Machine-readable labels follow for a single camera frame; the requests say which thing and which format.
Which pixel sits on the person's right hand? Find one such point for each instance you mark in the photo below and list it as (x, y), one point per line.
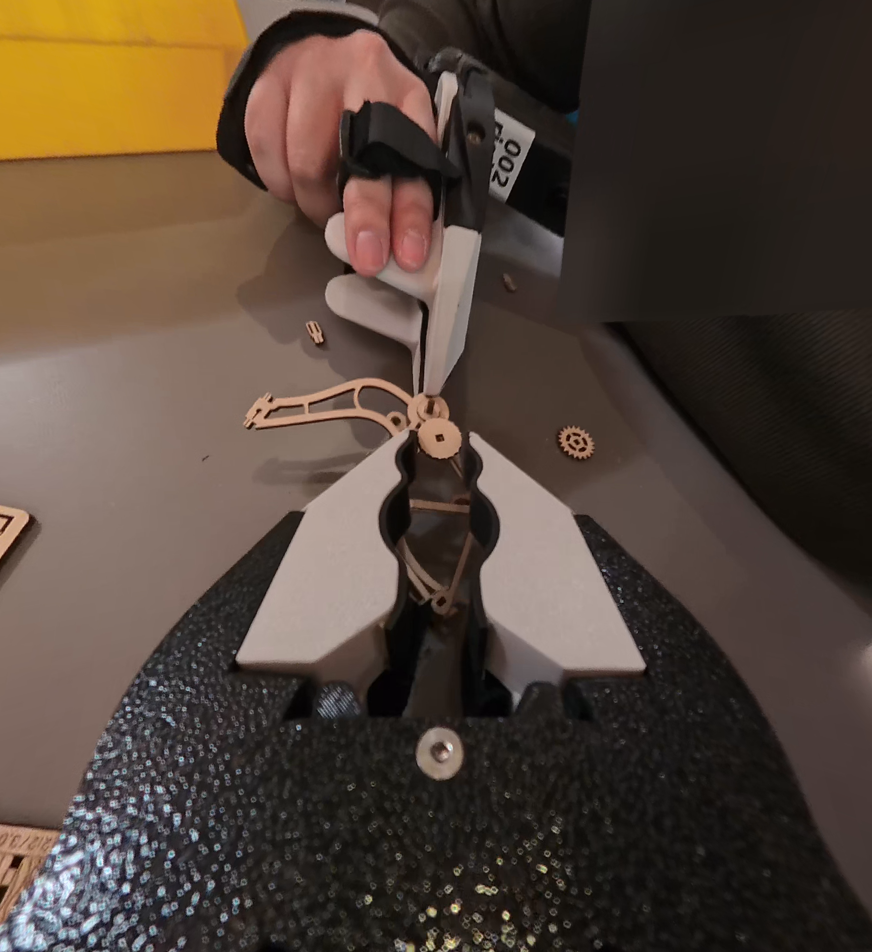
(309, 111)

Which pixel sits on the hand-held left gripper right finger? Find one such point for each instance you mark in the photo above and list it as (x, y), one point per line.
(555, 595)

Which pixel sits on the wooden gear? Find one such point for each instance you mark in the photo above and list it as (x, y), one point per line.
(568, 435)

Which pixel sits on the wooden disc square hole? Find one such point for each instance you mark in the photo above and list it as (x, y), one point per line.
(428, 446)

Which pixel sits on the yellow plastic bin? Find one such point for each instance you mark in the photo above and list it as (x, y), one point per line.
(108, 89)

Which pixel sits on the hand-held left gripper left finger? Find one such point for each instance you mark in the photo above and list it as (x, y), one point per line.
(324, 587)

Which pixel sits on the wooden model frame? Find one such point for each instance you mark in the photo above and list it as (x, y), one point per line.
(276, 411)

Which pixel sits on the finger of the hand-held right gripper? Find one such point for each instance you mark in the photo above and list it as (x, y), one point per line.
(369, 312)
(454, 297)

